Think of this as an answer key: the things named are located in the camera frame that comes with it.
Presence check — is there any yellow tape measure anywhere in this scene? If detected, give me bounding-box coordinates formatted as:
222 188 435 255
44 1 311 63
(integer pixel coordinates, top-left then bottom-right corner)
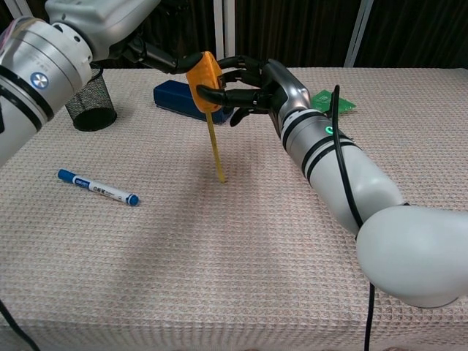
186 51 228 184

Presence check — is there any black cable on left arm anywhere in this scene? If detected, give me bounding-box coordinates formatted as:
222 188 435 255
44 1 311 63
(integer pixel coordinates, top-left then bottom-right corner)
0 105 39 351

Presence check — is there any dark curtain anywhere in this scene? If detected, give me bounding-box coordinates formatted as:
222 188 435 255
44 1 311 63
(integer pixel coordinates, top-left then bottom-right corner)
0 0 468 72

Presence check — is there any dark blue rectangular box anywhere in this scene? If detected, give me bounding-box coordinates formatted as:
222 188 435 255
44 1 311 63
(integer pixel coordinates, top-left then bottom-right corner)
153 80 235 126

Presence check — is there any blue white marker pen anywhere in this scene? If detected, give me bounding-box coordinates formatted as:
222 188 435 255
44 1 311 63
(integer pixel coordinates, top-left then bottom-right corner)
57 168 140 207

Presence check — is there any green packet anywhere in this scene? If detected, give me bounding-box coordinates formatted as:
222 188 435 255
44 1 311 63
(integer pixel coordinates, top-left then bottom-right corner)
309 89 357 118

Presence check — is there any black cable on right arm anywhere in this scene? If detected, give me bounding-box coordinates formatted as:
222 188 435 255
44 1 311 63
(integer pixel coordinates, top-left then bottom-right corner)
326 85 377 351

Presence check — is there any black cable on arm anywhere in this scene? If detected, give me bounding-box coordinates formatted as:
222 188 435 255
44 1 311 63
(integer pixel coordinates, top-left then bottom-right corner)
326 85 377 351
0 105 39 351

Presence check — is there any black mesh pen holder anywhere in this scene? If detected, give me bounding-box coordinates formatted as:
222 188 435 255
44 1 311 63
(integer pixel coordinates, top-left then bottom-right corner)
64 65 118 132

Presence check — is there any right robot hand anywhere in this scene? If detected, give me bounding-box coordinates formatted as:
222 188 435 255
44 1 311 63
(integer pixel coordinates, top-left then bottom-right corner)
197 55 312 127

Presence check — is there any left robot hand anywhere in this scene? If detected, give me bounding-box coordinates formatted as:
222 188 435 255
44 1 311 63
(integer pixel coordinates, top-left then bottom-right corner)
45 0 203 75

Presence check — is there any woven beige tablecloth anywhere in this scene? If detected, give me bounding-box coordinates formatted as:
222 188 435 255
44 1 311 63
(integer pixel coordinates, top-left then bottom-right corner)
0 67 468 351

